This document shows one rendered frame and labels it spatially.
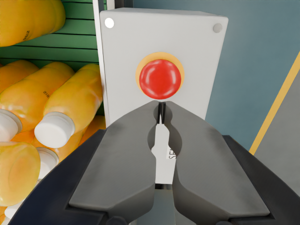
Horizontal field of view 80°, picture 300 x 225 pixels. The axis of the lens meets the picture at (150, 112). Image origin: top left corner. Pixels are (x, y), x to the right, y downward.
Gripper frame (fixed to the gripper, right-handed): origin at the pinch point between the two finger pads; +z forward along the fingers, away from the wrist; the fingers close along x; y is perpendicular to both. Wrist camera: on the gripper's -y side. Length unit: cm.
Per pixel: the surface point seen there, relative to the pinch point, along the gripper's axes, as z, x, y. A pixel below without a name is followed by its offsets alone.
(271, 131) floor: 115, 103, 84
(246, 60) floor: 115, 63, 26
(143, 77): 3.6, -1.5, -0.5
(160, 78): 3.5, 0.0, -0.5
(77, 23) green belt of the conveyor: 24.7, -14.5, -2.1
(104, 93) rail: 16.8, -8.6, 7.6
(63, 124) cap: 6.7, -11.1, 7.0
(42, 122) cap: 5.9, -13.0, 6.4
